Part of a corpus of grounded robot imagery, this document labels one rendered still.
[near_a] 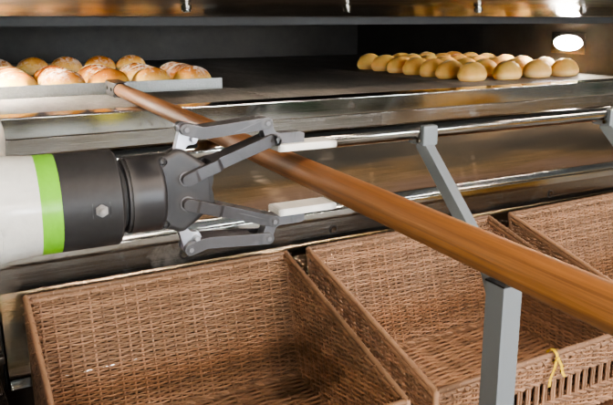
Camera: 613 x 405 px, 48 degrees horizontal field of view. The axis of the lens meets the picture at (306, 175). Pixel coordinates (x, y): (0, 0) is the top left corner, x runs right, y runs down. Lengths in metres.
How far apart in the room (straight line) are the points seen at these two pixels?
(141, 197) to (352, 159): 1.01
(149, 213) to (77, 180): 0.07
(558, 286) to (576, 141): 1.64
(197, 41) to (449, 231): 2.63
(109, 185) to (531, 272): 0.37
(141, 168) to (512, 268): 0.35
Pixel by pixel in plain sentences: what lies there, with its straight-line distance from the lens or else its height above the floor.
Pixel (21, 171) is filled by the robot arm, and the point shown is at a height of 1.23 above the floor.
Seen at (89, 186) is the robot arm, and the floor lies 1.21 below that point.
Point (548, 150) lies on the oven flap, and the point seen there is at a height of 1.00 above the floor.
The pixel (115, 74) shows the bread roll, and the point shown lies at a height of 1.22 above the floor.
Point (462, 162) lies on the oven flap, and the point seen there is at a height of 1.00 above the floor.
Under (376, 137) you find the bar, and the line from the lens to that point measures 1.17.
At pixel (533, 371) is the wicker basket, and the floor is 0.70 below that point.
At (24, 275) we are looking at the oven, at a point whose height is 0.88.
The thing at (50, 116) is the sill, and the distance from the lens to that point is 1.35.
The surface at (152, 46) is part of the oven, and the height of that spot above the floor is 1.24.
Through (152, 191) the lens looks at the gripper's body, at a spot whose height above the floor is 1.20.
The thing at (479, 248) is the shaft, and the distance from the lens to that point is 0.51.
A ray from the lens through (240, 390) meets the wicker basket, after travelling 1.52.
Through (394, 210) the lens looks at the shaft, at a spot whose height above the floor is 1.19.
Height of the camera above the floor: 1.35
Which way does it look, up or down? 13 degrees down
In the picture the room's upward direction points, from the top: straight up
